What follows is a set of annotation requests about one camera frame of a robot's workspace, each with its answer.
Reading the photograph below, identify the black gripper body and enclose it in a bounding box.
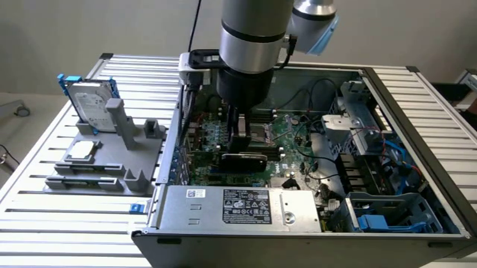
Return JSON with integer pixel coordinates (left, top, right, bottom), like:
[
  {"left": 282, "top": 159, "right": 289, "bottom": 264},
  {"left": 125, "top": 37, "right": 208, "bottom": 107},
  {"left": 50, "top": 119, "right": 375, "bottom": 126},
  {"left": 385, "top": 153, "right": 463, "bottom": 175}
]
[{"left": 216, "top": 68, "right": 276, "bottom": 112}]

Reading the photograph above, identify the black graphics card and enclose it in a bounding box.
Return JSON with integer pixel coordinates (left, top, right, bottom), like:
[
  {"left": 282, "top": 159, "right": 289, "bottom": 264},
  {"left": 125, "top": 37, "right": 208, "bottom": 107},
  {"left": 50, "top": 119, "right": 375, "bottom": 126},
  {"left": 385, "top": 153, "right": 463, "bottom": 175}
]
[{"left": 221, "top": 151, "right": 269, "bottom": 176}]

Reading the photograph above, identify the CPU socket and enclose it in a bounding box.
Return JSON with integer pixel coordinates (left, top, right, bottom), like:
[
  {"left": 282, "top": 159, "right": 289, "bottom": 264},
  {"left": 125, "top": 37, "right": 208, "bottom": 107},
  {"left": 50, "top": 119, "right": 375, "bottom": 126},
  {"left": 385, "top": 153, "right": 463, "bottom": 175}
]
[{"left": 249, "top": 122, "right": 280, "bottom": 147}]

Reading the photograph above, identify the green motherboard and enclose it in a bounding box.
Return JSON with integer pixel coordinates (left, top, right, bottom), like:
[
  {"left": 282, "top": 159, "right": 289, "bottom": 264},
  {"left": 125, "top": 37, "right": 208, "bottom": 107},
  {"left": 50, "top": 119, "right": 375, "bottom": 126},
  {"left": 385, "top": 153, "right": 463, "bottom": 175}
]
[{"left": 178, "top": 92, "right": 339, "bottom": 196}]

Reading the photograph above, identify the silver chipset heatsink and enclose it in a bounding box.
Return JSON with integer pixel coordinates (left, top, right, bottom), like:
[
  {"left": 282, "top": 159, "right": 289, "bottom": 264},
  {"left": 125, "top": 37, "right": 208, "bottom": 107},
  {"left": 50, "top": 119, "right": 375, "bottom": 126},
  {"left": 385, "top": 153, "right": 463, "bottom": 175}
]
[{"left": 268, "top": 178, "right": 300, "bottom": 191}]

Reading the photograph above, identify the silver power supply unit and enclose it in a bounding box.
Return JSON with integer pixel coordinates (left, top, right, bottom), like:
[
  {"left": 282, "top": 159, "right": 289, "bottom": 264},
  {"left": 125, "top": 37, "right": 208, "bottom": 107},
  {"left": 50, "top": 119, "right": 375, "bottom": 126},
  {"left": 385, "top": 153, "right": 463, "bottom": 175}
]
[{"left": 153, "top": 185, "right": 324, "bottom": 234}]

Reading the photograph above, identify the metal disk bay cage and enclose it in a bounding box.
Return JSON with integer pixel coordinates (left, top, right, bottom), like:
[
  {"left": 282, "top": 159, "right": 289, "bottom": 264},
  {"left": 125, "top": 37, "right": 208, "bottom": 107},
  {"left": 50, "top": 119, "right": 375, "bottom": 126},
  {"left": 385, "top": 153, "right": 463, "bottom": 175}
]
[{"left": 321, "top": 80, "right": 393, "bottom": 156}]

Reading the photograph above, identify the grey parts rack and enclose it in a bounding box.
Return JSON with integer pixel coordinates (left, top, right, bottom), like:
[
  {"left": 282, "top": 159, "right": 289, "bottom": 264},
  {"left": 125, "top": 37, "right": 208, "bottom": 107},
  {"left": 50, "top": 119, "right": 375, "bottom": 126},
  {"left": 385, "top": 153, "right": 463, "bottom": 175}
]
[{"left": 43, "top": 98, "right": 169, "bottom": 198}]

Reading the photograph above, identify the silver CPU chip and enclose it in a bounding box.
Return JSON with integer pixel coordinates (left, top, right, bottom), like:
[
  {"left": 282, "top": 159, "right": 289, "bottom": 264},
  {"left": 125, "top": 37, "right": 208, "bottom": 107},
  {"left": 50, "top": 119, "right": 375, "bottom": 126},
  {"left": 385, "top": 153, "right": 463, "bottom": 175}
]
[{"left": 65, "top": 140, "right": 102, "bottom": 163}]

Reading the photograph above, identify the open black PC case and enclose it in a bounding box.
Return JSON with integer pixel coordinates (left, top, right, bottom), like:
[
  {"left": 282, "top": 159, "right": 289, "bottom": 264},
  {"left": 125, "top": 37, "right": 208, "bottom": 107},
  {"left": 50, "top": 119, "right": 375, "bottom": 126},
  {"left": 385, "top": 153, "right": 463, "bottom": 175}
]
[{"left": 132, "top": 62, "right": 477, "bottom": 261}]

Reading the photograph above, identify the blue plastic disk bay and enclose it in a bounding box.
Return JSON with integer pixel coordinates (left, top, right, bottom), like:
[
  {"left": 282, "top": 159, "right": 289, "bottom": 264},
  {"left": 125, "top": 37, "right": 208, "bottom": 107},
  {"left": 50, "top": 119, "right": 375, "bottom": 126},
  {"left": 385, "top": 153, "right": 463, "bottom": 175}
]
[{"left": 344, "top": 192, "right": 445, "bottom": 234}]

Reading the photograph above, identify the grey caster wheel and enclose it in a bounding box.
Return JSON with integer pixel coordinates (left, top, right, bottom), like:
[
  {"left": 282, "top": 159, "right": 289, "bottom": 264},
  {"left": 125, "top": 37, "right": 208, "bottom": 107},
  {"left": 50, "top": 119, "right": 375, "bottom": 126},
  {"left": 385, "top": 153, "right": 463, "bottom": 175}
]
[{"left": 14, "top": 102, "right": 31, "bottom": 117}]

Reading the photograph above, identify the dark background furniture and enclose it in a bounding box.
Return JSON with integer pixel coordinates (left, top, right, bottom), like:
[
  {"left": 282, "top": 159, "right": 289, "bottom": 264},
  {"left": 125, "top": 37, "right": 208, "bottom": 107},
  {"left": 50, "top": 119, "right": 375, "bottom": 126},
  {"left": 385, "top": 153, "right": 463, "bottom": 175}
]
[{"left": 431, "top": 69, "right": 477, "bottom": 113}]

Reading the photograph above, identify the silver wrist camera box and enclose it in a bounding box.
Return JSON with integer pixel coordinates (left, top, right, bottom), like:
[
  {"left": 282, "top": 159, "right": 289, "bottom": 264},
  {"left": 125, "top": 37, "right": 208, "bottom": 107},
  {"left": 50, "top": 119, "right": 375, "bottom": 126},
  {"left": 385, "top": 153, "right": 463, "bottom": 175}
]
[{"left": 178, "top": 49, "right": 225, "bottom": 85}]

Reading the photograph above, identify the black internal power wire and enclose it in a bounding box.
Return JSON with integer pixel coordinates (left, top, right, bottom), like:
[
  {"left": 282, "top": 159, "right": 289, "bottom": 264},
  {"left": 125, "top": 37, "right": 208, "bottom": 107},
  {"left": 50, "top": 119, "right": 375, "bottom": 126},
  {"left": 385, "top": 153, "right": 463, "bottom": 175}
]
[{"left": 274, "top": 78, "right": 339, "bottom": 113}]

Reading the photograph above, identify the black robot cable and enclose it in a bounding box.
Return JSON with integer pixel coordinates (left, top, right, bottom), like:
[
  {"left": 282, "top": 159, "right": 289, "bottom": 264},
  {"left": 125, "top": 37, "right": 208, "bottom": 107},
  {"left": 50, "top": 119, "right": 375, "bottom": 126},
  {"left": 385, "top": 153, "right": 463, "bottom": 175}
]
[{"left": 188, "top": 0, "right": 205, "bottom": 53}]

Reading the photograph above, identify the hard disk with blue bracket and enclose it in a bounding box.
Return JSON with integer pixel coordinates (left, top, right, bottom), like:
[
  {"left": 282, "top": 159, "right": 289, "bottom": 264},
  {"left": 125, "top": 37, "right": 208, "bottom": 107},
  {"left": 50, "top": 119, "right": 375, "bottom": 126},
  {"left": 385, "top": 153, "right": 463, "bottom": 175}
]
[{"left": 57, "top": 73, "right": 121, "bottom": 135}]

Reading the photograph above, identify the blue data wire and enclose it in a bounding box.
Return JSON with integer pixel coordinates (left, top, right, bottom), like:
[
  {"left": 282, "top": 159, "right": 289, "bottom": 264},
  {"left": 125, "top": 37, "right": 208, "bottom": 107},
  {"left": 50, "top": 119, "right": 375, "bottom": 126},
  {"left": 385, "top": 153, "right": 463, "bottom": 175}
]
[{"left": 383, "top": 138, "right": 413, "bottom": 196}]

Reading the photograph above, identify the red wire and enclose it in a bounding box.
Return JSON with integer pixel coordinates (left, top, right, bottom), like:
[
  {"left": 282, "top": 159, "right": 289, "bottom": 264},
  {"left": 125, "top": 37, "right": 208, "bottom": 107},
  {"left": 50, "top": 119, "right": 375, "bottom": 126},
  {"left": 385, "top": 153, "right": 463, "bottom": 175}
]
[{"left": 351, "top": 125, "right": 427, "bottom": 182}]

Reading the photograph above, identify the black floor cable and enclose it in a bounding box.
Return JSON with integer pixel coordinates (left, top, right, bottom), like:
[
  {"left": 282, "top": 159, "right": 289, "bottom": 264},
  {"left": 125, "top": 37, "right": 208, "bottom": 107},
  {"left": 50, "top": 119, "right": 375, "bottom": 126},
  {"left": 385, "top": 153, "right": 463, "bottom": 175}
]
[{"left": 0, "top": 144, "right": 22, "bottom": 170}]

